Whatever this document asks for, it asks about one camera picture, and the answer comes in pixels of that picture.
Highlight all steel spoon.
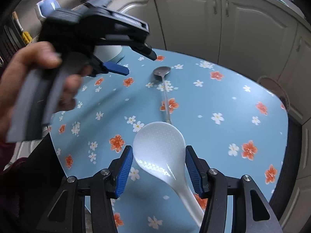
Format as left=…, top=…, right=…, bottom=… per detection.
left=152, top=66, right=173, bottom=125

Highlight white plastic rice paddle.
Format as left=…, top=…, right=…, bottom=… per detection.
left=132, top=122, right=204, bottom=227

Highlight person's left hand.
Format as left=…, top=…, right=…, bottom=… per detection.
left=1, top=42, right=92, bottom=140

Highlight light blue steel utensil jar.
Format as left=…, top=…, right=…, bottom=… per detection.
left=94, top=45, right=124, bottom=63

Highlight blue floral table mat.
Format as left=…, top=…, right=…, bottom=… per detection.
left=50, top=47, right=288, bottom=232

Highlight woven basket on floor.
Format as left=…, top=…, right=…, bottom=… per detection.
left=257, top=76, right=290, bottom=112

